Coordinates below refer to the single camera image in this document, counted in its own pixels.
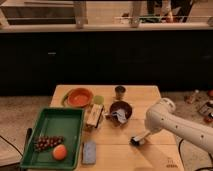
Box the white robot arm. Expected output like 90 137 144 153
145 98 213 154

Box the small metal cup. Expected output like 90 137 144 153
115 85 126 100

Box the small green cup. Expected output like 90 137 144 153
93 95 104 105

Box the dark brown bowl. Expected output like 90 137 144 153
109 101 133 125

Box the cream cardboard box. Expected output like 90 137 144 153
86 104 104 128

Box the orange bowl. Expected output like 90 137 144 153
67 88 93 107

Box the grey blue cloth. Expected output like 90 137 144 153
112 109 127 123

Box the green plate under bowl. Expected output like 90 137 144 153
61 89 73 107

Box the blue sponge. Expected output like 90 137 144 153
82 140 96 164

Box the dark low cabinet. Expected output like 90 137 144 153
0 30 213 96

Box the green plastic tray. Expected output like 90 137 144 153
20 108 84 171

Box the orange fruit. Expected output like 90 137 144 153
52 144 67 160

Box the dark red grape bunch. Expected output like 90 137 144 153
34 136 64 152

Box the black cable left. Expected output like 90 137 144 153
0 127 33 169

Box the black cable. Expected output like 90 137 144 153
178 138 213 171
0 127 33 169

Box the black cable right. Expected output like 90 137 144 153
178 138 213 171

